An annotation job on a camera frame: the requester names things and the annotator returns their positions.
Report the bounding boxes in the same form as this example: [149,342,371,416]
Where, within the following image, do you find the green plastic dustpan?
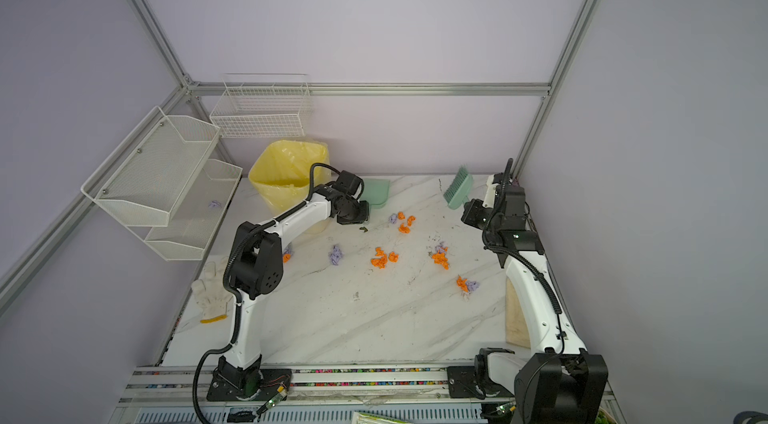
[360,177,391,209]

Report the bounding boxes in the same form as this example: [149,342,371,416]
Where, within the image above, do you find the green hand brush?
[443,166,474,210]

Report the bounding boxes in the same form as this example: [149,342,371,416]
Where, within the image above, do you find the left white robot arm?
[216,163,370,388]

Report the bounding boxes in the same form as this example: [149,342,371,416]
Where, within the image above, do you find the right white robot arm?
[462,182,608,423]

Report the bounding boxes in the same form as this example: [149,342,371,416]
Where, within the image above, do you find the orange purple scraps back cluster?
[388,211,416,234]

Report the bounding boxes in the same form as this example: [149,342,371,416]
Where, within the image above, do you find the orange purple scraps cluster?
[430,243,450,270]
[388,211,416,234]

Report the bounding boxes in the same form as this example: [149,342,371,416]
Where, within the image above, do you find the orange purple scraps front right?
[456,275,479,295]

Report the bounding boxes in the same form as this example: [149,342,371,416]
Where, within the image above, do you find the orange purple scraps right cluster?
[430,243,450,270]

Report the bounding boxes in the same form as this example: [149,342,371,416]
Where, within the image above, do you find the orange scraps centre cluster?
[370,247,399,269]

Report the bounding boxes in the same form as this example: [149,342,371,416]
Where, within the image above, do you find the lone purple paper scrap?
[329,244,343,266]

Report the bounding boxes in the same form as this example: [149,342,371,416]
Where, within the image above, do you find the cream trash bin yellow liner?
[248,139,330,216]

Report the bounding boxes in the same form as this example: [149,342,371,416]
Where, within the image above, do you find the beige cloth rag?
[505,279,531,349]

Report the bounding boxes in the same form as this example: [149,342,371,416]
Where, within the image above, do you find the white mesh shelf lower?
[141,159,242,261]

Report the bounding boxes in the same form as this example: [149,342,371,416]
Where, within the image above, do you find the white mesh shelf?
[81,107,221,227]
[141,159,242,261]

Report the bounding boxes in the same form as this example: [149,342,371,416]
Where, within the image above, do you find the white cotton work glove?
[191,260,233,324]

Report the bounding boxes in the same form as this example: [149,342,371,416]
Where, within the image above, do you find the white mesh shelf upper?
[81,107,221,227]

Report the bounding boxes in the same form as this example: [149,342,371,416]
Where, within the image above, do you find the white wire basket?
[210,74,314,139]

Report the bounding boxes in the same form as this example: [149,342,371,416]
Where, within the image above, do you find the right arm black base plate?
[446,347,515,400]

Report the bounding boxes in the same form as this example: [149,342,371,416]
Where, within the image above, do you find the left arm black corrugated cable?
[191,161,361,424]

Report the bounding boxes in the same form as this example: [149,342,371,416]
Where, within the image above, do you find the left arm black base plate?
[206,356,293,402]

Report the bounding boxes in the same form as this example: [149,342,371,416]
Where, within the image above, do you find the aluminium front rail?
[107,360,625,424]

